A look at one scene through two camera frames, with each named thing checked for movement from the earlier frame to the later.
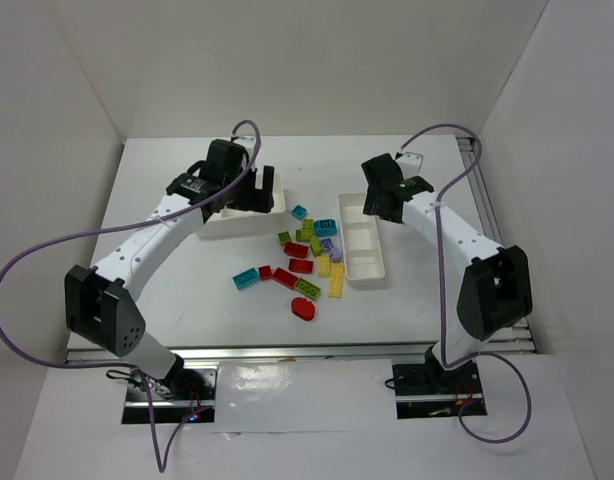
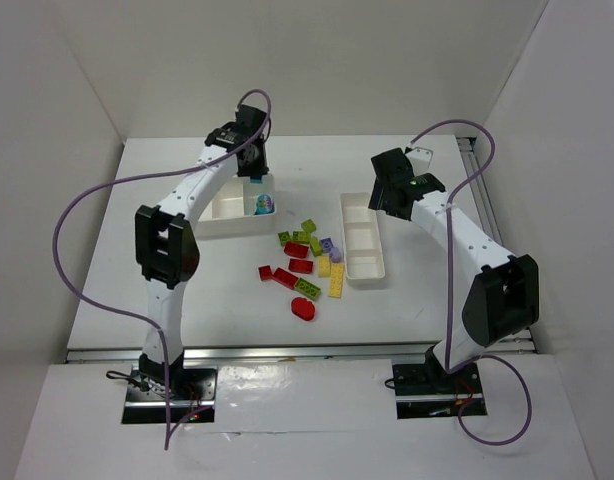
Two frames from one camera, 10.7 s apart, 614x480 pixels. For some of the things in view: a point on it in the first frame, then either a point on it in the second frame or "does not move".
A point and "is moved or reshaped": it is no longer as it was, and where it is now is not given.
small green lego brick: x=284 y=237 does not move
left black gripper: x=257 y=190 to x=254 y=167
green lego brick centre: x=303 y=235 does not move
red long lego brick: x=285 y=278 does not move
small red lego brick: x=265 y=272 does not move
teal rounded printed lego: x=325 y=227 is moved or reshaped
